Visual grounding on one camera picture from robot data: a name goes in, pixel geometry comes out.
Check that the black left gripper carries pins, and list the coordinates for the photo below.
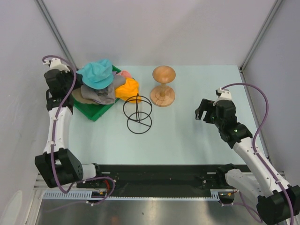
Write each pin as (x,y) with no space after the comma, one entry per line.
(79,81)

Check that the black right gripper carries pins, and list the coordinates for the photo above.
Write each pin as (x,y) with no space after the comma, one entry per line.
(210,107)

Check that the light blue bucket hat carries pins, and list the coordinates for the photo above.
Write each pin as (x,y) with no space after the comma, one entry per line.
(97,74)

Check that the grey bucket hat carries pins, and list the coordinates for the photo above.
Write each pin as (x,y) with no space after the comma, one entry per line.
(104,96)

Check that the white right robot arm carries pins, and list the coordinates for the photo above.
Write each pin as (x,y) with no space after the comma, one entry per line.
(274,197)

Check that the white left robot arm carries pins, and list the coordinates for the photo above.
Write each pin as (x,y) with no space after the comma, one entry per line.
(58,165)

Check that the tan brimmed hat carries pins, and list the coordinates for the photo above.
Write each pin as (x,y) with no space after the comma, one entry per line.
(77,95)

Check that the wooden hat stand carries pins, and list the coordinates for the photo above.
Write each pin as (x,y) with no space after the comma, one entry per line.
(163,95)

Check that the green plastic tray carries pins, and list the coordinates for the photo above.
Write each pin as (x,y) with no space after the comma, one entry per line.
(92,112)

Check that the pink hat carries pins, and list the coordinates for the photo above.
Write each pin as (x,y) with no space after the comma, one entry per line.
(124,74)

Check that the orange hat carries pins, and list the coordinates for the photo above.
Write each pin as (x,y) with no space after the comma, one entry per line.
(128,90)

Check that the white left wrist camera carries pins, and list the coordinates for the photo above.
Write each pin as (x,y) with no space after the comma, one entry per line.
(55,63)

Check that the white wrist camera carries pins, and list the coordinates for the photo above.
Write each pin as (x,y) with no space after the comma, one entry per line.
(223,94)
(55,63)

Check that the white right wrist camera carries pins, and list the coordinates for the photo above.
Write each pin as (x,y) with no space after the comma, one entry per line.
(223,94)

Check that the black wire hat stand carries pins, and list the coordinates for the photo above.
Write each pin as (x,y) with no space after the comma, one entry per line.
(138,116)

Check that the aluminium frame post left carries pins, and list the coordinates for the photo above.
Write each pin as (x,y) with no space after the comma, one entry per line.
(54,30)

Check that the aluminium frame post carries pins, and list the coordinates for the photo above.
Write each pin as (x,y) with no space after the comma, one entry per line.
(265,26)
(54,30)

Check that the white slotted cable duct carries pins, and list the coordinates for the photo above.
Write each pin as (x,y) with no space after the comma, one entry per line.
(93,195)

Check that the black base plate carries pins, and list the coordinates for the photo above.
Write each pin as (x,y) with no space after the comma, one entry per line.
(165,180)

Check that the aluminium frame post right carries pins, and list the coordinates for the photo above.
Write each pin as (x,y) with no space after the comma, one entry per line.
(265,26)

